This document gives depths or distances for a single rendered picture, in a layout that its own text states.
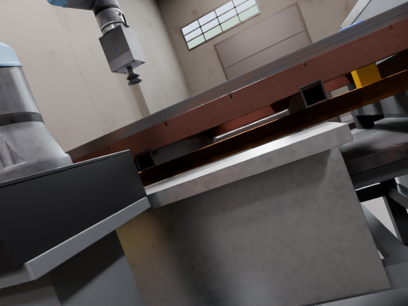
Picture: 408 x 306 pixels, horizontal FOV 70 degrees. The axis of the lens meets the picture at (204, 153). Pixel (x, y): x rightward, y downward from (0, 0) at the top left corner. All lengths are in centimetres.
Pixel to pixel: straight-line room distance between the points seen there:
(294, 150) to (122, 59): 56
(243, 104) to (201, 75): 869
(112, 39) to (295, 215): 67
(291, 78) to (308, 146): 24
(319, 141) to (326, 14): 865
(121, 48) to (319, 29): 831
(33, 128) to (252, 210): 47
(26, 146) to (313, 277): 63
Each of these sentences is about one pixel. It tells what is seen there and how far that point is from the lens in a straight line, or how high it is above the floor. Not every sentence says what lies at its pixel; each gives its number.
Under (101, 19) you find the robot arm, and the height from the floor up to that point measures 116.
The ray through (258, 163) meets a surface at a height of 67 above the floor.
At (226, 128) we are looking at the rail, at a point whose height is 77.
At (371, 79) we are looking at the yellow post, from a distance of 92.
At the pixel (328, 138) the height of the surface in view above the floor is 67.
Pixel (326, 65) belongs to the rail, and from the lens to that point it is 73.
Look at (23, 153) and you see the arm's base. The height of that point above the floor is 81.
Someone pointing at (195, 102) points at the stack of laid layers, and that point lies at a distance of 78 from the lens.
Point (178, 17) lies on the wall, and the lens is 1002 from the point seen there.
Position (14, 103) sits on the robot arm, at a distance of 51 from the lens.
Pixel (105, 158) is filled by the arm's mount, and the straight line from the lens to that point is 51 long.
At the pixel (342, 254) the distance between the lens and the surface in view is 75.
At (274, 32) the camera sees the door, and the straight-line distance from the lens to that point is 903.
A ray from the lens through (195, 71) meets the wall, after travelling 947.
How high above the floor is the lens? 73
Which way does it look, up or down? 1 degrees down
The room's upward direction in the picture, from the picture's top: 21 degrees counter-clockwise
